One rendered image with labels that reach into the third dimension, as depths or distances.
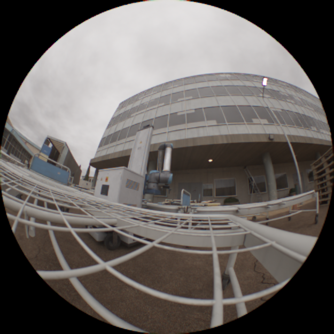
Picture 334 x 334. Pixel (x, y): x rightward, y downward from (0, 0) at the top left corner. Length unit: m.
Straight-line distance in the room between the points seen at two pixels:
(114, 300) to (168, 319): 0.25
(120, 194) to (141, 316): 0.93
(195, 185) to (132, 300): 7.64
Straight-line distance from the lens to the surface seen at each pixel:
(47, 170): 1.83
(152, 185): 1.39
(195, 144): 5.14
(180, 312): 0.63
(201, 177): 7.96
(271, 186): 6.83
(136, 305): 0.64
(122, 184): 1.00
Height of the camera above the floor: 0.55
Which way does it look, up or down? 20 degrees up
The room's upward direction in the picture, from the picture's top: 5 degrees clockwise
